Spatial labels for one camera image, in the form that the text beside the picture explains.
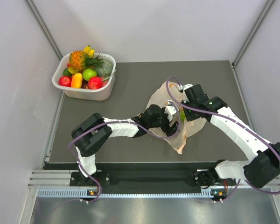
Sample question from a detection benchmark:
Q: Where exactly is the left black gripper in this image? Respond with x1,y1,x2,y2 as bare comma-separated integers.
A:
148,105,179,136

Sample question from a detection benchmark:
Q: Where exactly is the green starfruit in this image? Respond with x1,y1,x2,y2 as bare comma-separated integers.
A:
180,111,186,121

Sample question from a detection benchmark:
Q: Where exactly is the translucent orange plastic bag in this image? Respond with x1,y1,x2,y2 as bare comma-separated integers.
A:
146,82,206,154

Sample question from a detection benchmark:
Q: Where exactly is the orange yellow mango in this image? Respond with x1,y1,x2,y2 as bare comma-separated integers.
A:
70,73,83,88

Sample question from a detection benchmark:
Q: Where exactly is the yellow banana bunch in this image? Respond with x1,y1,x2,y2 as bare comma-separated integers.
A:
68,45,95,72

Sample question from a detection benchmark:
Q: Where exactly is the pineapple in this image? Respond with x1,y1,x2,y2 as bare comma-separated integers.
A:
69,51,104,70

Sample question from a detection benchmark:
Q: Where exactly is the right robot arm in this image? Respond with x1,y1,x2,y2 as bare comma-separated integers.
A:
178,84,280,189

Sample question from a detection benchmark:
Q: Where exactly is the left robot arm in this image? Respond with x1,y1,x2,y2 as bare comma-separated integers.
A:
71,102,181,185

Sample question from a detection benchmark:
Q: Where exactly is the white plastic fruit basket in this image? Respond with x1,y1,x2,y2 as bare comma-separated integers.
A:
52,53,116,101

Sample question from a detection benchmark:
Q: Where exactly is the green cantaloupe melon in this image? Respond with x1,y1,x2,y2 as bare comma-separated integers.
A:
95,59,113,77

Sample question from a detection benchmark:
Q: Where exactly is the green apple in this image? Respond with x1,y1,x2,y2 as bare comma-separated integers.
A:
82,68,97,81

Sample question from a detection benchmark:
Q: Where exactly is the small green lime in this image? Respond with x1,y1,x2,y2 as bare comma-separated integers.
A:
63,68,72,77

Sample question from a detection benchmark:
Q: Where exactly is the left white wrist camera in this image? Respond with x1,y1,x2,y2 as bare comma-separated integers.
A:
164,100,179,122

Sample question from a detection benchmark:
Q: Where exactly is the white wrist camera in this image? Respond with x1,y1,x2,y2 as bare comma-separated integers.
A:
164,100,179,122
177,84,193,93

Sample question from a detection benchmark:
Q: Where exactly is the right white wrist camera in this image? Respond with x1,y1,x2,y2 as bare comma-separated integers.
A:
177,84,193,93

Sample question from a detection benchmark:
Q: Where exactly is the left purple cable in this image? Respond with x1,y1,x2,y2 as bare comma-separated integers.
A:
68,101,184,203

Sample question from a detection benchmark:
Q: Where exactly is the purple cable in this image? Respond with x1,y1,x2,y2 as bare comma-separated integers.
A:
166,75,280,203
68,101,184,203

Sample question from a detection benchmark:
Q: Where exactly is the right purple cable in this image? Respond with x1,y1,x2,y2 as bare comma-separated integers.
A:
166,75,280,203

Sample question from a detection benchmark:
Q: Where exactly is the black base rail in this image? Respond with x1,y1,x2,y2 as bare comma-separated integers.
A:
70,162,236,194

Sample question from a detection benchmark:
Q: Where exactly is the aluminium frame rail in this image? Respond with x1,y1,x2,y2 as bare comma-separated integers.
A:
28,169,280,199

